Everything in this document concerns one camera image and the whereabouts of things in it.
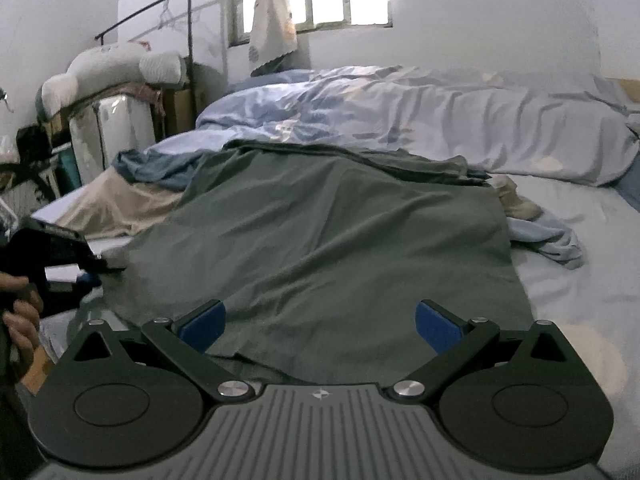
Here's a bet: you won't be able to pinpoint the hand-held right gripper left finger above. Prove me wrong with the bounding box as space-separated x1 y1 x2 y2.
72 300 254 405

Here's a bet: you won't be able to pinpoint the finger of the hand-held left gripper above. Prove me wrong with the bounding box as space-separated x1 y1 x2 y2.
75 251 127 275
45 271 104 296

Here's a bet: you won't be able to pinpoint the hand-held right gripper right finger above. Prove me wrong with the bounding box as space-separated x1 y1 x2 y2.
387 299 574 404

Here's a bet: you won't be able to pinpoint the beige shirt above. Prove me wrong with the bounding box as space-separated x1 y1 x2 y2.
54 166 197 242

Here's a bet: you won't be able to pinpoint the dark blue shirt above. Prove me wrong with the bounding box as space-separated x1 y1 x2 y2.
111 149 207 192

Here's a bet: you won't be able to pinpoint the green t-shirt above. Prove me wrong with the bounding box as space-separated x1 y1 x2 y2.
117 141 537 387

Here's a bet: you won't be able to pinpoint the light blue pants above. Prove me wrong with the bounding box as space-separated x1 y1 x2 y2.
504 209 584 272

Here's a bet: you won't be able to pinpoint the black metal clothes rack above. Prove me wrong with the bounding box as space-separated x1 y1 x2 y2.
94 0 204 92

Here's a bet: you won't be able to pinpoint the person's left hand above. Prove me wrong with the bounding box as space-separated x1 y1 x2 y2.
0 274 44 356

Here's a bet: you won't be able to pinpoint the white suitcase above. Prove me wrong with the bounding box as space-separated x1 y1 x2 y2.
67 95 159 187

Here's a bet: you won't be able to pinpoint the brown cardboard box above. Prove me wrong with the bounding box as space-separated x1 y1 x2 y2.
160 87 207 137

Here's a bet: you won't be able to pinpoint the pink cloth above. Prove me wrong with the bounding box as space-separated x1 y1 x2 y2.
112 82 167 122

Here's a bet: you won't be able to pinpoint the printed blue duvet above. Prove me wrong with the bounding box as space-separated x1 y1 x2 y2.
195 65 640 189

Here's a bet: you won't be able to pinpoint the blue dog print pillow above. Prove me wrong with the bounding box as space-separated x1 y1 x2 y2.
612 159 640 217

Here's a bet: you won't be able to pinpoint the cream printed curtain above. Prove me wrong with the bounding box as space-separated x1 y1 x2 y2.
248 0 302 74

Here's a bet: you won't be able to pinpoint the wooden headboard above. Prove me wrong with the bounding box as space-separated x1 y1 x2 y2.
602 77 640 117

